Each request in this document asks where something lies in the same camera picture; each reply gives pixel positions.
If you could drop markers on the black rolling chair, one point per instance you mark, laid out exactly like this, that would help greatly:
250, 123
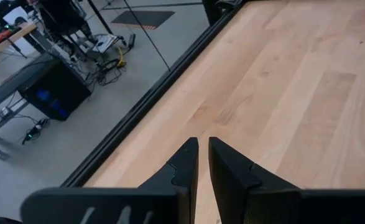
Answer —
61, 12

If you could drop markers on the wooden bench top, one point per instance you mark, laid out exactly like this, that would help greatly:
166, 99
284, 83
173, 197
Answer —
11, 37

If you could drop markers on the black power strip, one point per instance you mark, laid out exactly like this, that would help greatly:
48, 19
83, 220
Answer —
132, 40

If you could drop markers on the thin black pole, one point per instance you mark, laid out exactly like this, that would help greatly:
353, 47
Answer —
147, 35

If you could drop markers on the black computer tower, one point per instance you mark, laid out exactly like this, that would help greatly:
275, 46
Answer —
54, 93

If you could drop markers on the black floor mat striped edge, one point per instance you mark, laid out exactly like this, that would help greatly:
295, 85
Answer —
141, 18

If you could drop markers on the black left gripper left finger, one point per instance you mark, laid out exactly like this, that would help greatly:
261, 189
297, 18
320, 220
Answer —
182, 174

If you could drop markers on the black aluminium table frame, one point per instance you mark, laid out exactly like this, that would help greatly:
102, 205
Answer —
132, 115

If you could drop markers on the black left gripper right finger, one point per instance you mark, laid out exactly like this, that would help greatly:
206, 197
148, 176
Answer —
232, 186

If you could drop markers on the grey metal desk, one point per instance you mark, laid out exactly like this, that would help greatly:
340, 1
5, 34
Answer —
11, 84

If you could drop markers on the black power brick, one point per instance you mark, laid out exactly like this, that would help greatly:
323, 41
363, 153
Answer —
34, 132

